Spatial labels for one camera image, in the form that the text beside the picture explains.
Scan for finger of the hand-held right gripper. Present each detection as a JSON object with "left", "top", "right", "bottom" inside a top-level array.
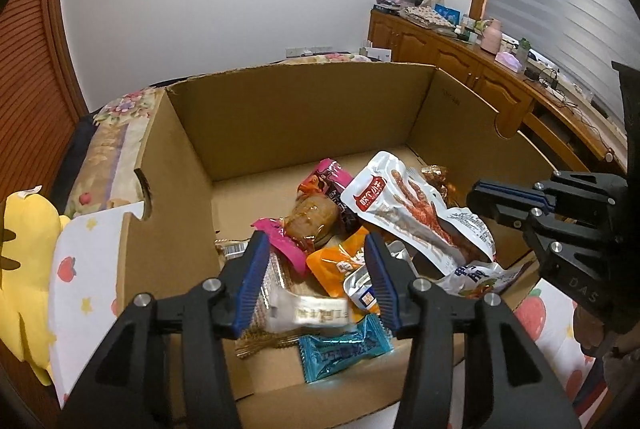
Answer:
[
  {"left": 472, "top": 170, "right": 628, "bottom": 216},
  {"left": 466, "top": 191, "right": 621, "bottom": 271}
]

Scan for small blue orange packet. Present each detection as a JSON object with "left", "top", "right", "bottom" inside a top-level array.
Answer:
[{"left": 342, "top": 266, "right": 386, "bottom": 315}]

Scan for clear brown bun packet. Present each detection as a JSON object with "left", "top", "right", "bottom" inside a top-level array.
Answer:
[{"left": 285, "top": 196, "right": 338, "bottom": 250}]

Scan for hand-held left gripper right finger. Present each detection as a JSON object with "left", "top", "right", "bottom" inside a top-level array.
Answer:
[{"left": 364, "top": 231, "right": 576, "bottom": 429}]

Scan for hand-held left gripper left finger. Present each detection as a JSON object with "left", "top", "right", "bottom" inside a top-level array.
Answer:
[{"left": 57, "top": 231, "right": 273, "bottom": 429}]

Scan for pink tissue box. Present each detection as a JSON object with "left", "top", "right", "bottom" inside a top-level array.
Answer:
[{"left": 494, "top": 51, "right": 523, "bottom": 74}]

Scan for gold wrapped candy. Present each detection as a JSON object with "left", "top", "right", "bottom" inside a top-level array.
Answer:
[{"left": 420, "top": 165, "right": 453, "bottom": 194}]

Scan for small clear barcode packet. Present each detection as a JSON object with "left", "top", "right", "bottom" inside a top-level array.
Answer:
[{"left": 215, "top": 239, "right": 248, "bottom": 260}]

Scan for magenta snack packet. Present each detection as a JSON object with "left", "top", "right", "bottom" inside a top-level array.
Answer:
[{"left": 250, "top": 218, "right": 308, "bottom": 275}]

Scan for pink bottle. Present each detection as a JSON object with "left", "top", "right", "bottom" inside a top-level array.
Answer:
[{"left": 481, "top": 18, "right": 502, "bottom": 54}]

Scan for clear wafer packet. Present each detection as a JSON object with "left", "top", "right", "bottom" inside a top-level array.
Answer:
[{"left": 235, "top": 254, "right": 351, "bottom": 360}]

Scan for yellow plush toy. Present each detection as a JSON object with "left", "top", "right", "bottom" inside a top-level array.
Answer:
[{"left": 0, "top": 191, "right": 71, "bottom": 387}]

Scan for brown cardboard box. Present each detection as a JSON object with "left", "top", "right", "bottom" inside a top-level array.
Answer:
[{"left": 114, "top": 61, "right": 576, "bottom": 415}]

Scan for brown slatted wardrobe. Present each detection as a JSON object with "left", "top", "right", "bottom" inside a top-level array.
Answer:
[{"left": 0, "top": 0, "right": 88, "bottom": 210}]

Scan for orange snack packet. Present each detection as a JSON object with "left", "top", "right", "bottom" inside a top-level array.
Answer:
[{"left": 306, "top": 226, "right": 373, "bottom": 325}]

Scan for row of bottles and boxes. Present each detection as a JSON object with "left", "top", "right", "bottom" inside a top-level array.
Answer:
[{"left": 452, "top": 14, "right": 483, "bottom": 44}]

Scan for dark pink snack packet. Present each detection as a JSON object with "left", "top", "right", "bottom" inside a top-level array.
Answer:
[{"left": 297, "top": 159, "right": 361, "bottom": 235}]

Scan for white red-label snack packet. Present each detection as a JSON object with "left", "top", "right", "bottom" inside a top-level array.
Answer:
[{"left": 341, "top": 151, "right": 496, "bottom": 267}]

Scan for black cables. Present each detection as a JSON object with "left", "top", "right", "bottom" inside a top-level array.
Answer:
[{"left": 525, "top": 64, "right": 581, "bottom": 107}]

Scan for fruit printed blanket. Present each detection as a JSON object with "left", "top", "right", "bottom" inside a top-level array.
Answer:
[{"left": 47, "top": 201, "right": 613, "bottom": 429}]

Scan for teal candy packet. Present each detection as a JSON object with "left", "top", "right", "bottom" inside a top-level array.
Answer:
[{"left": 298, "top": 314, "right": 395, "bottom": 384}]

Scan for blue box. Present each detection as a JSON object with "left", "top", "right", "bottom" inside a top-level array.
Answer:
[{"left": 434, "top": 4, "right": 462, "bottom": 24}]

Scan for blue white snack packet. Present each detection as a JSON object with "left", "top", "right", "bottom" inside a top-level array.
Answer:
[{"left": 440, "top": 259, "right": 523, "bottom": 297}]

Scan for wooden cabinet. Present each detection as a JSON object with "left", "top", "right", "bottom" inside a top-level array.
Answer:
[{"left": 368, "top": 9, "right": 628, "bottom": 174}]

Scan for folded patterned cloth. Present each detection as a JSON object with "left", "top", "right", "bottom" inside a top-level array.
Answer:
[{"left": 402, "top": 5, "right": 453, "bottom": 32}]

